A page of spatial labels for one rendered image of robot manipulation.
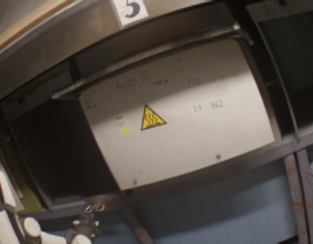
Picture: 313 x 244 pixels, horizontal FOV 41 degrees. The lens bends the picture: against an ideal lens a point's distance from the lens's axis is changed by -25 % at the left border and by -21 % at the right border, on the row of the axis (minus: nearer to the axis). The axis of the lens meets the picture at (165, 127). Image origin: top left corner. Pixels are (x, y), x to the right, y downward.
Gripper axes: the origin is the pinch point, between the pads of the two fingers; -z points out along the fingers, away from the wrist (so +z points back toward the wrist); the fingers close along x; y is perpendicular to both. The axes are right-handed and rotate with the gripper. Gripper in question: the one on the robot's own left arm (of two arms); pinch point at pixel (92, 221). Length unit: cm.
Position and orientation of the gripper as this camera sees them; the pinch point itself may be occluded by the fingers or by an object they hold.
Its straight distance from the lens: 192.0
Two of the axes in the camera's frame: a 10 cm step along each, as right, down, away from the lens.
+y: -9.0, 3.0, 3.2
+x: -3.9, -8.8, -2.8
